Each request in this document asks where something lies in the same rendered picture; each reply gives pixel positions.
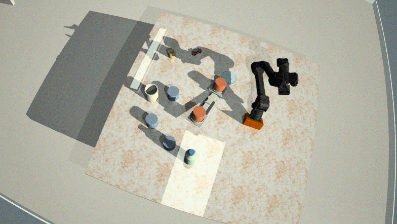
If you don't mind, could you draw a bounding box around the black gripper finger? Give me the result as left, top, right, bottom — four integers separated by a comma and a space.
278, 81, 290, 91
277, 61, 288, 67

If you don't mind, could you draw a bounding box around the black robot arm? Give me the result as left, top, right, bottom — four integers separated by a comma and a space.
250, 61, 299, 122

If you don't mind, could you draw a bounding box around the cream open cylinder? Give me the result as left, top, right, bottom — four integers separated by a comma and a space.
145, 83, 158, 102

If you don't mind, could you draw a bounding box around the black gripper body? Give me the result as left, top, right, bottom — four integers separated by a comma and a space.
276, 58, 290, 95

